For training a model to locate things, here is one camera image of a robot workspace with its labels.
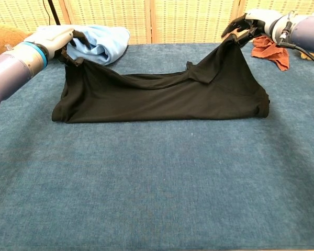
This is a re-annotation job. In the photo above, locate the yellow plush toy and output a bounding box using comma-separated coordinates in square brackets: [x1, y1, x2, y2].
[299, 49, 314, 62]

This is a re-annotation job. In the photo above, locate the light blue towel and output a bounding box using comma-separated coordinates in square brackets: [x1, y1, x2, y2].
[38, 25, 131, 66]

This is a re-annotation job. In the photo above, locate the rust brown cloth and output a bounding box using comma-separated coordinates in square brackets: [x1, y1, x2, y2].
[251, 35, 290, 71]

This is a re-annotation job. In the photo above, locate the black T-shirt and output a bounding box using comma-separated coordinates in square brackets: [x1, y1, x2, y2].
[51, 33, 271, 124]

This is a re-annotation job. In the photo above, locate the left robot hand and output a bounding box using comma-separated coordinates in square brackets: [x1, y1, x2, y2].
[23, 25, 91, 66]

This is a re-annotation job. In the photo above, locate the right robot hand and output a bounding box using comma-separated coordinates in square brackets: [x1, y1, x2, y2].
[221, 9, 282, 48]

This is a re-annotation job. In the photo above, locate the black tripod pole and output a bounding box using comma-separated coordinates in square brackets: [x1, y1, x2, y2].
[47, 0, 61, 26]

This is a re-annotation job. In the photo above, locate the brown capybara plush toy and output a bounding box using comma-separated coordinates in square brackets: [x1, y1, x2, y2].
[0, 21, 32, 61]

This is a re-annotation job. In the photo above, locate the thin black cable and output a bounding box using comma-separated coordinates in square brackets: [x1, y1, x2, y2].
[42, 0, 52, 26]

